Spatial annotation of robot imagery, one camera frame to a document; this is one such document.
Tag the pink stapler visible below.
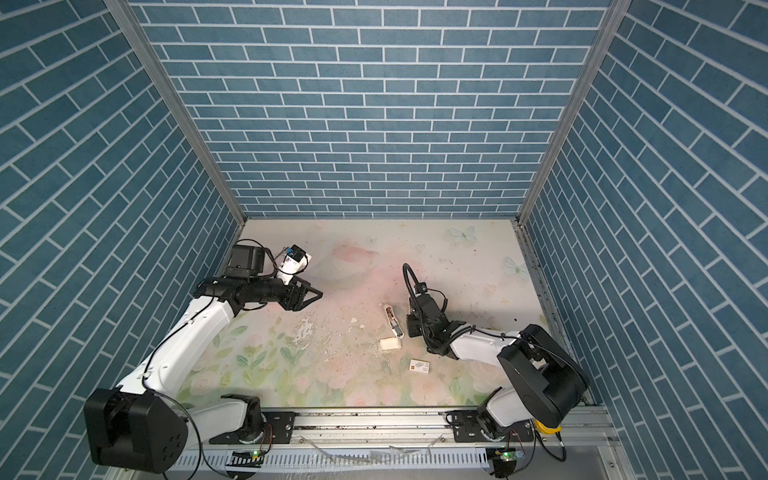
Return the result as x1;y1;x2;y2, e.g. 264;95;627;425
384;305;404;338

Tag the white staple box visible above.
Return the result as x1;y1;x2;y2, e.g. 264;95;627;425
409;359;430;374

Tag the staple box tray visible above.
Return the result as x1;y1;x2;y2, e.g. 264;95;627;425
378;337;402;352

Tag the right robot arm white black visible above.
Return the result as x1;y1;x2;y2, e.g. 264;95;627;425
407;292;590;436

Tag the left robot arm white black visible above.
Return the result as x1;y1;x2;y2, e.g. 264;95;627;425
83;239;323;474

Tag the yellow tape measure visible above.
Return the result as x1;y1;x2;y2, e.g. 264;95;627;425
533;420;562;435

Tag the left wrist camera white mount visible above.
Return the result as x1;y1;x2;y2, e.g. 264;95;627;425
277;245;312;285

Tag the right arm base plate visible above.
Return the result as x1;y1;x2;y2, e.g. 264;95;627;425
444;409;534;443

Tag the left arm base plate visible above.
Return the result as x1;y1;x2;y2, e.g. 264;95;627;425
208;411;296;446

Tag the white slotted cable duct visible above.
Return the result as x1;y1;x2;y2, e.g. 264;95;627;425
200;447;490;473

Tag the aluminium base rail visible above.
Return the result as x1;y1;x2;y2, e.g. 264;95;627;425
191;399;620;448

